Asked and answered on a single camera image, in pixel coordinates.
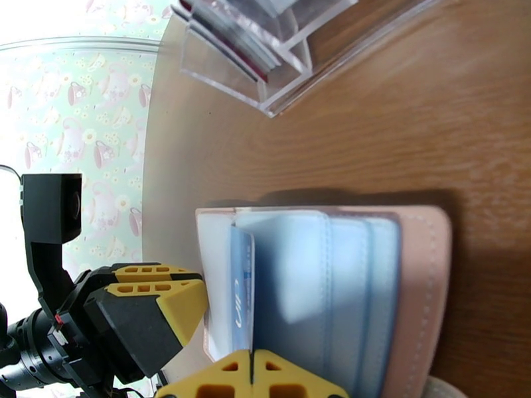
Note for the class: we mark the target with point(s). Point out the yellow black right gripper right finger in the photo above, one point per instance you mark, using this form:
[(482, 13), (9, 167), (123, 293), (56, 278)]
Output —
[(290, 380)]

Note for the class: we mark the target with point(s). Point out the clear acrylic tiered card stand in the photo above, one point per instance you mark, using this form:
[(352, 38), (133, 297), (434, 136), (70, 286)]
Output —
[(286, 98)]

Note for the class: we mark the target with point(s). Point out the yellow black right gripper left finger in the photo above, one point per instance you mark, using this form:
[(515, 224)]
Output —
[(215, 376)]

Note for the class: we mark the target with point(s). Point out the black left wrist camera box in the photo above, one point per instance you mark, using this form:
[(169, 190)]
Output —
[(45, 210)]

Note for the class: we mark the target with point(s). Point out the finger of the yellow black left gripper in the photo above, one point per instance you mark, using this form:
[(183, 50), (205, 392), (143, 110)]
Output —
[(132, 326), (182, 273)]

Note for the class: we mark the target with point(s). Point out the pink card holder wallet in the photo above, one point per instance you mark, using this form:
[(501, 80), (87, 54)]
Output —
[(423, 285)]

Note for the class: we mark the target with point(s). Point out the dark card with white edge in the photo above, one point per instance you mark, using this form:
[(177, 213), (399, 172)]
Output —
[(249, 40)]

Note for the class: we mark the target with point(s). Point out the black and red VIP card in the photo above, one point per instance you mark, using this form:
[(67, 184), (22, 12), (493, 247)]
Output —
[(253, 69)]

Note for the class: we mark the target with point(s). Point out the blue VIP card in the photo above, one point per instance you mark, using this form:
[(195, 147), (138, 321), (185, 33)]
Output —
[(242, 293)]

